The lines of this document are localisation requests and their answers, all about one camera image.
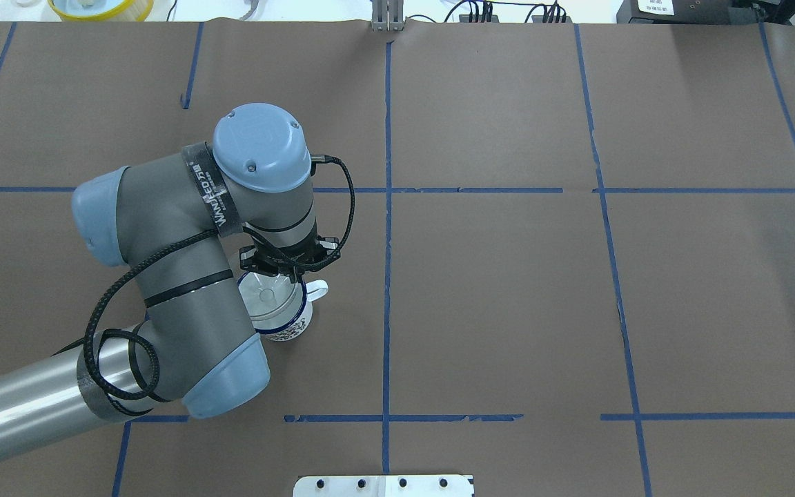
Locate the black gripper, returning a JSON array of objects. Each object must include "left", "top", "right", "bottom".
[{"left": 239, "top": 236, "right": 341, "bottom": 274}]

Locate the clear plastic funnel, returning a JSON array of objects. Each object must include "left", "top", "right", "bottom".
[{"left": 236, "top": 248, "right": 296, "bottom": 322}]

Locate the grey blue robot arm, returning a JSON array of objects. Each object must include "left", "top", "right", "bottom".
[{"left": 0, "top": 103, "right": 346, "bottom": 462}]

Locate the white enamel mug blue rim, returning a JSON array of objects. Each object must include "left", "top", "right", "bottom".
[{"left": 250, "top": 277, "right": 329, "bottom": 342}]

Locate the yellow tape roll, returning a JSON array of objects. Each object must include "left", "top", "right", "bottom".
[{"left": 46, "top": 1, "right": 155, "bottom": 22}]

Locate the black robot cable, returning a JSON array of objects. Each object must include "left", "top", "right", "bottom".
[{"left": 83, "top": 155, "right": 356, "bottom": 402}]

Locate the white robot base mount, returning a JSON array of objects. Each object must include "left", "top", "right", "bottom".
[{"left": 293, "top": 474, "right": 475, "bottom": 496}]

